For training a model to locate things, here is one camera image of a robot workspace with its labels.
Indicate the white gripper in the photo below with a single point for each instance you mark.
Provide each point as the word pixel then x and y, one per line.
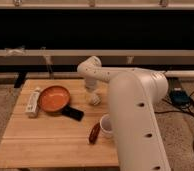
pixel 91 96

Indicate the black rectangular block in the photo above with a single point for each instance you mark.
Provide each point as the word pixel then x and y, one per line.
pixel 73 113

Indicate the white sponge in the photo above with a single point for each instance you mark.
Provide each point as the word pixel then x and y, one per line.
pixel 95 102

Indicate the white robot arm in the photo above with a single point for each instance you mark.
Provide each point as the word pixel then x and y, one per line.
pixel 131 93

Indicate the white paper cup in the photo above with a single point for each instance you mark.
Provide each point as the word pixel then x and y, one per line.
pixel 105 126

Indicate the red brown sausage toy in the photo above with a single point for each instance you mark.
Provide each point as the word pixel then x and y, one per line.
pixel 94 133

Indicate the orange bowl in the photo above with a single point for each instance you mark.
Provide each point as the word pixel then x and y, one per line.
pixel 53 99

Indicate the white remote control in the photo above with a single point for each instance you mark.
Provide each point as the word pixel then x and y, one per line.
pixel 32 106

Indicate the black table leg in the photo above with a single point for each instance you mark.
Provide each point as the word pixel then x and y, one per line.
pixel 20 79

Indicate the blue power adapter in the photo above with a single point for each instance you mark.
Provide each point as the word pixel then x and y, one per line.
pixel 179 97

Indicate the metal rail frame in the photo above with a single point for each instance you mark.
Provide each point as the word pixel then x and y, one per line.
pixel 126 57

